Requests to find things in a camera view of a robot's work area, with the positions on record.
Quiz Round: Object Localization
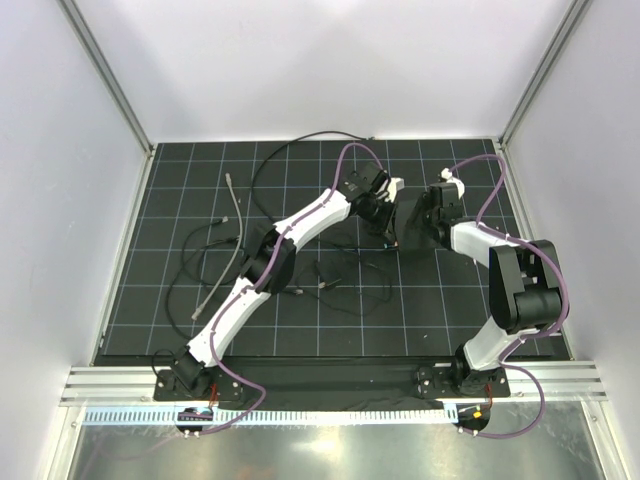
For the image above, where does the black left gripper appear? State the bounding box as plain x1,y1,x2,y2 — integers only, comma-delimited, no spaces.
359,198,396,246

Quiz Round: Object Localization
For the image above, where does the black network switch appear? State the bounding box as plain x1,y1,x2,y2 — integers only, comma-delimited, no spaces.
395,192,439,253

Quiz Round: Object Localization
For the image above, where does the grey ethernet cable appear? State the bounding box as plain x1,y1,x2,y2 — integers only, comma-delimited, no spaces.
191,172,245,321

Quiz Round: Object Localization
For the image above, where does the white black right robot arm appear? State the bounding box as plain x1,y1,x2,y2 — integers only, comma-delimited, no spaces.
419,169,569,396

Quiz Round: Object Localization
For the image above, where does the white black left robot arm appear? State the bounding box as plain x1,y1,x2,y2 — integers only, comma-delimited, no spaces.
170,162,404,400

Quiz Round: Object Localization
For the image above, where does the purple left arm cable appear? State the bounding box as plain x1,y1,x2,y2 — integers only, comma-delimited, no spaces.
199,142,389,436

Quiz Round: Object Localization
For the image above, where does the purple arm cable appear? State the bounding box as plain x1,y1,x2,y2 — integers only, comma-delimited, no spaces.
199,142,389,436
447,153,571,439

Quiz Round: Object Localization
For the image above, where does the thin black power cord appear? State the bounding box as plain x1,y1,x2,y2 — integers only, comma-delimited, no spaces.
274,254,396,319

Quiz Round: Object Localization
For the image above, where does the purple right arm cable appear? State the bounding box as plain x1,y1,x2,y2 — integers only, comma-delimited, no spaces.
447,153,571,439

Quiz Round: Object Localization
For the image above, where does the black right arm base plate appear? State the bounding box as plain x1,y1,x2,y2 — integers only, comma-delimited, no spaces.
415,364,511,399

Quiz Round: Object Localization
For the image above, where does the white slotted cable duct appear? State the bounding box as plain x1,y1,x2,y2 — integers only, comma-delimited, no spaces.
82,404,458,427

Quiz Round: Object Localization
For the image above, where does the aluminium frame rail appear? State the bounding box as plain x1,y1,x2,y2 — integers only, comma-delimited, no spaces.
60,358,607,410

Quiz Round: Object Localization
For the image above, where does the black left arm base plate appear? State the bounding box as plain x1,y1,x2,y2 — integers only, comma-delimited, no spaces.
153,364,243,402

